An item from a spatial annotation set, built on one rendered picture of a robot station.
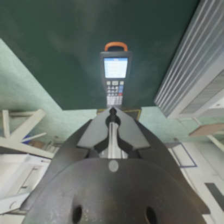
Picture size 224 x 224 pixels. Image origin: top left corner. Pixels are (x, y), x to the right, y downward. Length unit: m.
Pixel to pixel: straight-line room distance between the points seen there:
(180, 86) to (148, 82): 0.09
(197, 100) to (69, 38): 0.35
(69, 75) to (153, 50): 0.26
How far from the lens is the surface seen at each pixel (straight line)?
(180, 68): 0.25
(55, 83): 0.33
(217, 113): 0.36
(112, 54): 0.21
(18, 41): 0.33
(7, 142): 1.80
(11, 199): 2.19
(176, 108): 0.25
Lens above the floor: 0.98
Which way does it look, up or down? 44 degrees down
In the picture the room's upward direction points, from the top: 179 degrees counter-clockwise
